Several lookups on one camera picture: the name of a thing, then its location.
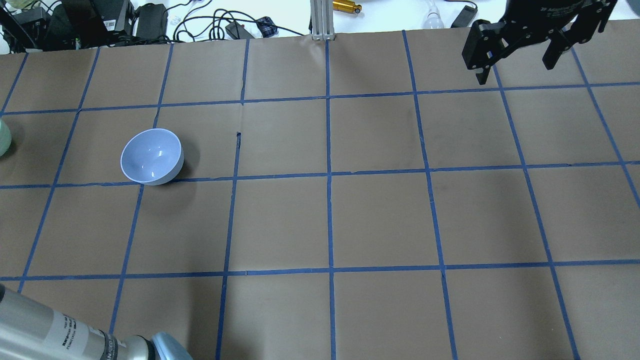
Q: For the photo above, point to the aluminium frame post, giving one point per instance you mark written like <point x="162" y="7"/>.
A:
<point x="322" y="20"/>

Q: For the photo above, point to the black power adapter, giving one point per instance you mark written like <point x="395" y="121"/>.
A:
<point x="465" y="17"/>

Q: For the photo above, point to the metallic cylinder tool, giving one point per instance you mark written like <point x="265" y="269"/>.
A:
<point x="347" y="6"/>

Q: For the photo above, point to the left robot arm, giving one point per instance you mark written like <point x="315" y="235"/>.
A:
<point x="30" y="330"/>

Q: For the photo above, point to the blue bowl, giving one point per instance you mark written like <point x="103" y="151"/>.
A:
<point x="152" y="157"/>

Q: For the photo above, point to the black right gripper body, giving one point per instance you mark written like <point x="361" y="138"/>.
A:
<point x="542" y="12"/>

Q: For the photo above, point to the black laptop equipment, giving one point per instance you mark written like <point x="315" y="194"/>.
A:
<point x="83" y="24"/>

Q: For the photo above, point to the white light bulb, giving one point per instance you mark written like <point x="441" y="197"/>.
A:
<point x="433" y="18"/>

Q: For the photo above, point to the green bowl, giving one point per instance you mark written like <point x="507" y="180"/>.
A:
<point x="5" y="137"/>

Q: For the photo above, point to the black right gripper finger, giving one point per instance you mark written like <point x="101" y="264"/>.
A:
<point x="486" y="44"/>
<point x="578" y="23"/>

